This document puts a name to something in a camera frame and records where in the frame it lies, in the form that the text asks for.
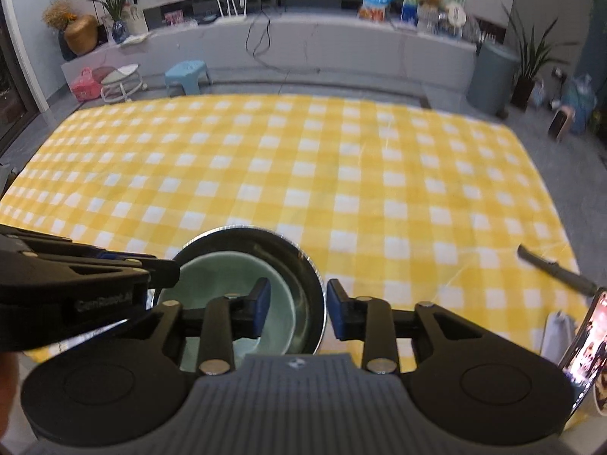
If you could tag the blue steel bowl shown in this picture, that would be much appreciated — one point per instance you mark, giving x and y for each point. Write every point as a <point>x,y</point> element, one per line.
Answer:
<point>303,279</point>

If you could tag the smartphone with lit screen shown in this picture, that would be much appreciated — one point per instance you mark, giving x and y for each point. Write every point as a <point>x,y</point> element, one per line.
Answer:
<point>585,358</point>

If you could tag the small pink heater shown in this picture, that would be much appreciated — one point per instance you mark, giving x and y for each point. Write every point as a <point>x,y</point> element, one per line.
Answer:
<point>561,123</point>

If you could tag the white wifi router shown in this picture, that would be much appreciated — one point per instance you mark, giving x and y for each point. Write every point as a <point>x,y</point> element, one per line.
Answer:
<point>232,11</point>

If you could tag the blue snack bag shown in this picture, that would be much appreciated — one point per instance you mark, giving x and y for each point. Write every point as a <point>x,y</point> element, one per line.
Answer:
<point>374,10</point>

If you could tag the blue vase plant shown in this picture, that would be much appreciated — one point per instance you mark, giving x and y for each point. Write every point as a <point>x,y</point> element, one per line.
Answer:
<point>114,9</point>

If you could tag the grey tv cabinet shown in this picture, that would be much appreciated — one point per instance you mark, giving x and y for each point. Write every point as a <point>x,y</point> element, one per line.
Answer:
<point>298,45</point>

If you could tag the yellow checkered tablecloth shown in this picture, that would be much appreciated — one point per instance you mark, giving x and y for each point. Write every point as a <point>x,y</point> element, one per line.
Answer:
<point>396,202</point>

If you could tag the black knife handle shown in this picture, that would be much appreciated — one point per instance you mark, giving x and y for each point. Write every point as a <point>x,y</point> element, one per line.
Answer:
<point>574,281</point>

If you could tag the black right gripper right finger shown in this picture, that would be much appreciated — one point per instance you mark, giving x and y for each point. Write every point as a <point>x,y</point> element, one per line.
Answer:
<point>365,319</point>

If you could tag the grey trash bin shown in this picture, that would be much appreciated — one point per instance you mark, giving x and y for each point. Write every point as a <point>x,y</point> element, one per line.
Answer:
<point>492,79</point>

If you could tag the golden round vase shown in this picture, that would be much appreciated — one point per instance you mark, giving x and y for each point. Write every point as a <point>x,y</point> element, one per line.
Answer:
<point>81,35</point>

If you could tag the pink storage box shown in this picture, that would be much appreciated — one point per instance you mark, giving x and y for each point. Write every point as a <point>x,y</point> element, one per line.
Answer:
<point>84,87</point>

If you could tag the green ceramic bowl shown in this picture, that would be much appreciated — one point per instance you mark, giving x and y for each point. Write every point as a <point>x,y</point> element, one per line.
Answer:
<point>215,275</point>

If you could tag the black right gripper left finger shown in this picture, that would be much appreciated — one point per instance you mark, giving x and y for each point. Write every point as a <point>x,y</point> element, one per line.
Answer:
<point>227,319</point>

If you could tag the light blue plastic stool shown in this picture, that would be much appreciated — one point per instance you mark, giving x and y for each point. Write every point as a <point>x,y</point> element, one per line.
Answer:
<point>186,75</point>

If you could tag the potted green plant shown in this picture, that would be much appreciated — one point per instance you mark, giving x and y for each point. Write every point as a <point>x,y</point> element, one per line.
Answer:
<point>534,52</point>

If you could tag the small round white stool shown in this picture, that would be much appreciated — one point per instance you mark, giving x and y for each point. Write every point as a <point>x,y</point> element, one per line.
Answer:
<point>121,84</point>

